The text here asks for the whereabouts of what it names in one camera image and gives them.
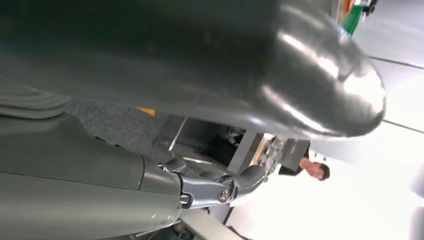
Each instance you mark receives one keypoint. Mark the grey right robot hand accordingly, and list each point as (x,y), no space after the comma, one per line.
(99,198)

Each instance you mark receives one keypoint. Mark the steel workbench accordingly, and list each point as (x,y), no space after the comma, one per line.
(243,152)

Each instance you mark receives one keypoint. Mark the grey laptop yellow label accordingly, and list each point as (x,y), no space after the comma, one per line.
(293,154)

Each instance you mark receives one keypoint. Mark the person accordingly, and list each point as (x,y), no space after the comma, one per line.
(314,170)

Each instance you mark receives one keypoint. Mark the green plastic crate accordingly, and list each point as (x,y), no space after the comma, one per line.
(352,20)

